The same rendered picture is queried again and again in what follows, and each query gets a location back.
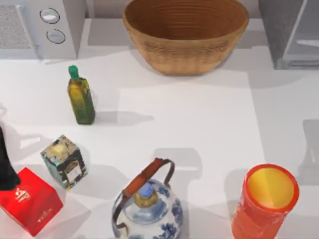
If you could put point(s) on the pale microwave oven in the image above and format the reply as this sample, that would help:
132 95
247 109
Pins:
67 30

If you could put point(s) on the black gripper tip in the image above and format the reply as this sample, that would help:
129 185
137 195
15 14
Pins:
6 166

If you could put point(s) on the black and teal box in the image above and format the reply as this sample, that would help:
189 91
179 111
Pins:
66 164

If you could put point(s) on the woven brown basket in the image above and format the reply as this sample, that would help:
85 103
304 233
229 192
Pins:
184 49

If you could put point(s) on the small microwave knob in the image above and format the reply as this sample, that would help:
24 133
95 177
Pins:
55 36

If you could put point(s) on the green bottle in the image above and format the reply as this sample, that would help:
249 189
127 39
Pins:
80 99

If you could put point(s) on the blue and white teapot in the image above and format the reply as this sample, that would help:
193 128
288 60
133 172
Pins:
149 211

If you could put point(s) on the large microwave knob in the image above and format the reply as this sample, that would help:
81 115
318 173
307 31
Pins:
49 15

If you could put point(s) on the red box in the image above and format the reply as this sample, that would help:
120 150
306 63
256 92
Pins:
30 204

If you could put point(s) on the orange and yellow can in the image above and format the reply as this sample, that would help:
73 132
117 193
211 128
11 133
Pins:
264 204

